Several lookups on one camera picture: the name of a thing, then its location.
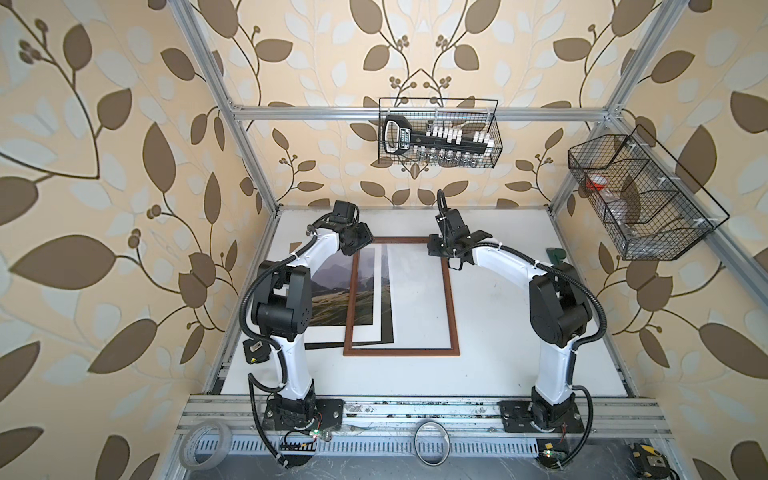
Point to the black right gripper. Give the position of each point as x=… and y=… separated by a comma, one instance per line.
x=432, y=245

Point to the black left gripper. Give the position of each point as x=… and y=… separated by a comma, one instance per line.
x=366, y=237

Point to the mountain landscape photo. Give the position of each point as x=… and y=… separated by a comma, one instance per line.
x=348, y=294

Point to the white passe-partout mat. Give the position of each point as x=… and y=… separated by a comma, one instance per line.
x=369, y=345

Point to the brown wooden picture frame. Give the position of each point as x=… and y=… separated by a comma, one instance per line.
x=400, y=302

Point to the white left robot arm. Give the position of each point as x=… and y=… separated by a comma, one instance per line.
x=276, y=310

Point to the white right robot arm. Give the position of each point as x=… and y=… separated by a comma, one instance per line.
x=564, y=313

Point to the black socket set holder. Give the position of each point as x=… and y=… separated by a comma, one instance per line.
x=400, y=136

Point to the yellow black tape measure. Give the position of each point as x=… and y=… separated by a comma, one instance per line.
x=256, y=351
x=649, y=463

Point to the red capped clear container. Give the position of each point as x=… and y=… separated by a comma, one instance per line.
x=595, y=183

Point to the clear tape roll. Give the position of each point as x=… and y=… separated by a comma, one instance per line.
x=190, y=440

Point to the yellow black tape measure right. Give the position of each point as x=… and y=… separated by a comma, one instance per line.
x=649, y=463

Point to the black wire basket back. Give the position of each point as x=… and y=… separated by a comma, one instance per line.
x=469, y=113

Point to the black wire basket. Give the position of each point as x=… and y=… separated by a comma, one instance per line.
x=654, y=208
x=469, y=113

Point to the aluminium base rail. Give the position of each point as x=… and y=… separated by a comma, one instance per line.
x=430, y=427

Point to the black wire basket right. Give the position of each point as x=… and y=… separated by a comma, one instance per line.
x=654, y=208

